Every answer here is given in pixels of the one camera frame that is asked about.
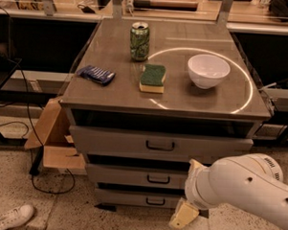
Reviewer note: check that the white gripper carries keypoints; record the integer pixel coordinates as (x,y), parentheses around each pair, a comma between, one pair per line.
(194,190)

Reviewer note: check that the grey drawer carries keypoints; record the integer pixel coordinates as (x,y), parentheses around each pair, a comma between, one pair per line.
(114,197)
(144,177)
(154,145)

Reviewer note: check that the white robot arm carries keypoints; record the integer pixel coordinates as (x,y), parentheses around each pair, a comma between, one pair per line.
(253,183)

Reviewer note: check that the grey bottom drawer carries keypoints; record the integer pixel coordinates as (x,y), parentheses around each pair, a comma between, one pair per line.
(114,197)

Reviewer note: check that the grey drawer cabinet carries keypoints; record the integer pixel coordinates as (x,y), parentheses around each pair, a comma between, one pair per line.
(231,109)

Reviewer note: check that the grey top drawer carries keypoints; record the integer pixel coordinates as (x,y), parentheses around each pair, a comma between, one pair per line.
(154,145)

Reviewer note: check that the green yellow sponge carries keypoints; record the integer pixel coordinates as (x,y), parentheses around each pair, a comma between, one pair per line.
(152,78)

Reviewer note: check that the white bowl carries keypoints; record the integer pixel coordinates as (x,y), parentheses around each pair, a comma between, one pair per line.
(207,71)

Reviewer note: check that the cardboard box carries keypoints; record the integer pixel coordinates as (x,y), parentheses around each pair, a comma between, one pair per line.
(51,133)

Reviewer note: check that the green soda can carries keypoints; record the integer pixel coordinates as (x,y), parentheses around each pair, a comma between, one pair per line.
(139,41)

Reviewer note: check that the white sneaker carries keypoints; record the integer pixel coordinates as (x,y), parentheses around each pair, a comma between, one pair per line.
(16,216)

